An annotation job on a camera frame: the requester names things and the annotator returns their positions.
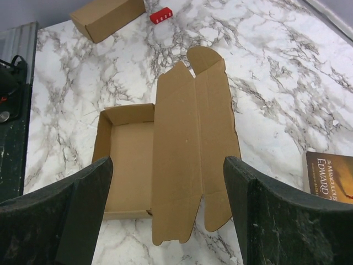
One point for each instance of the cardboard box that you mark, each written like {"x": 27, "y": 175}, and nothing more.
{"x": 168, "y": 156}

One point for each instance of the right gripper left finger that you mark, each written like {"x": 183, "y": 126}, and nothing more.
{"x": 59, "y": 223}

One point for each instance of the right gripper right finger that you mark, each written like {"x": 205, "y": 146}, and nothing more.
{"x": 276, "y": 223}

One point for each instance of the black mounting rail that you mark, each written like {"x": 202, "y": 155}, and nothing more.
{"x": 18, "y": 48}

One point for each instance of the small red block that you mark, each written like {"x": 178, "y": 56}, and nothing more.
{"x": 161, "y": 15}

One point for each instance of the dark orange paperback book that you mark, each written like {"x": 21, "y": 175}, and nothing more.
{"x": 328, "y": 176}

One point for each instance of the small cardboard piece left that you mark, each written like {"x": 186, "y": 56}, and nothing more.
{"x": 99, "y": 19}

